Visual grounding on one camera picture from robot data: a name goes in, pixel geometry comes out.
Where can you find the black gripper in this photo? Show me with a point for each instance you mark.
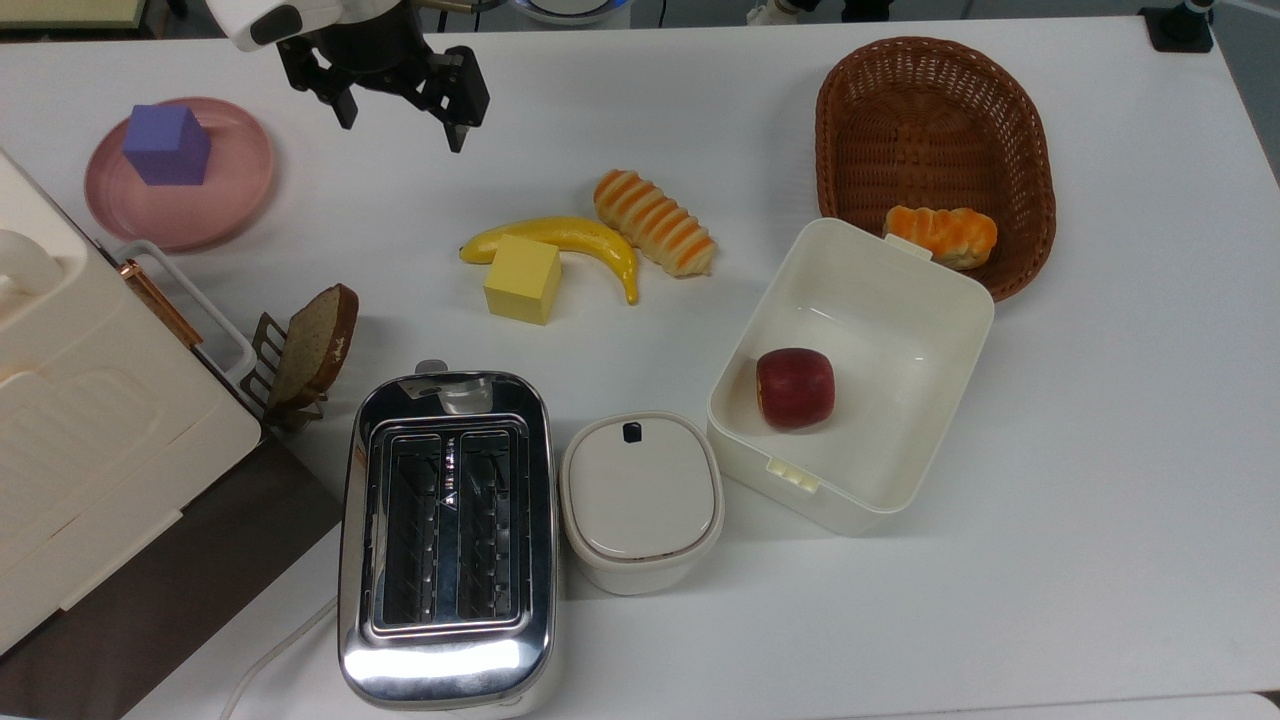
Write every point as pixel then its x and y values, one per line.
pixel 385 55

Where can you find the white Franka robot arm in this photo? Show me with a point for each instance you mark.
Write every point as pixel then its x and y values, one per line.
pixel 235 20

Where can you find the yellow cube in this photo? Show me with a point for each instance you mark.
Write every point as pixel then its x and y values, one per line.
pixel 522 280

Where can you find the purple cube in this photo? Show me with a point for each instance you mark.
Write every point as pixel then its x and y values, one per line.
pixel 166 147

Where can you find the pink plate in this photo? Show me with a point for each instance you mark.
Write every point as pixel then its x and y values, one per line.
pixel 225 190

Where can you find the white and blue round base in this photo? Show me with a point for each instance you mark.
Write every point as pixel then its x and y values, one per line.
pixel 570 10

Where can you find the yellow banana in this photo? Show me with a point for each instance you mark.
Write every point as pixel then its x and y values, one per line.
pixel 580 240

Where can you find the brown bread slice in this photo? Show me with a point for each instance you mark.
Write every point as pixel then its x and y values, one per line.
pixel 315 345

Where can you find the striped long bread roll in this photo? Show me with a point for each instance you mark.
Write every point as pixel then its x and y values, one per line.
pixel 655 222

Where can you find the brown metal toast rack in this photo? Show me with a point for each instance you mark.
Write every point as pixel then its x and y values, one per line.
pixel 265 360

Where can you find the chrome two-slot toaster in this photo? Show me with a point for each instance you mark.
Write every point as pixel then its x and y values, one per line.
pixel 447 540

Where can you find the white countertop oven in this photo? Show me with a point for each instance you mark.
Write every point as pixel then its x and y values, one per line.
pixel 95 430

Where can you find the white lidded container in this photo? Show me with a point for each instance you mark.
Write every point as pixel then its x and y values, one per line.
pixel 640 500

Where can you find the red apple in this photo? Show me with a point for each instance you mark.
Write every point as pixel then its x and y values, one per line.
pixel 795 388

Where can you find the white open plastic box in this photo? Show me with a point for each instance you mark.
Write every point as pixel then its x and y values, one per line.
pixel 880 340

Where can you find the brown wicker basket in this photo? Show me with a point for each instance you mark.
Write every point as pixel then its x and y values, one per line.
pixel 935 130

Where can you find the orange glazed bread roll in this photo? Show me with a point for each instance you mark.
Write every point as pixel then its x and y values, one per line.
pixel 945 235

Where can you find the black table clamp mount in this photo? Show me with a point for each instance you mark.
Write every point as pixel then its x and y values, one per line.
pixel 1180 25

